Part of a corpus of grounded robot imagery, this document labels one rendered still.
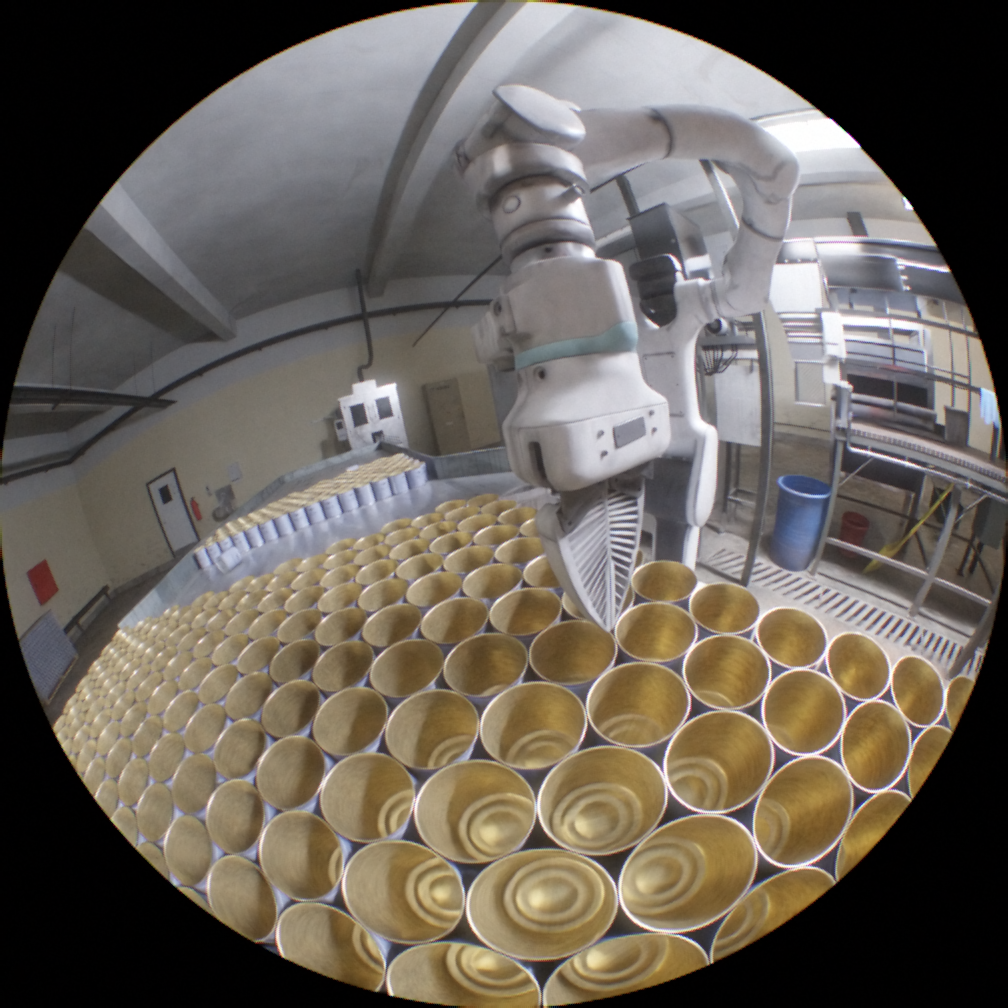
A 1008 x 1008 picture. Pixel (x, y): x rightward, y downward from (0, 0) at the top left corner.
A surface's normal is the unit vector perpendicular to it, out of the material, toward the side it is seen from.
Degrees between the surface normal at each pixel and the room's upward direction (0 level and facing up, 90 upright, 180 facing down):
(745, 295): 139
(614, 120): 100
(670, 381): 98
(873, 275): 90
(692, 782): 2
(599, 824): 2
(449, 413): 90
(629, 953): 2
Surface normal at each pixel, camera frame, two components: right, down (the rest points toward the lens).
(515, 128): -0.40, 0.91
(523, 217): -0.52, 0.38
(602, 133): 0.06, 0.52
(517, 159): -0.32, 0.36
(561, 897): -0.20, -0.92
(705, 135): 0.25, 0.86
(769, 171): 0.14, 0.97
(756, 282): -0.30, 0.93
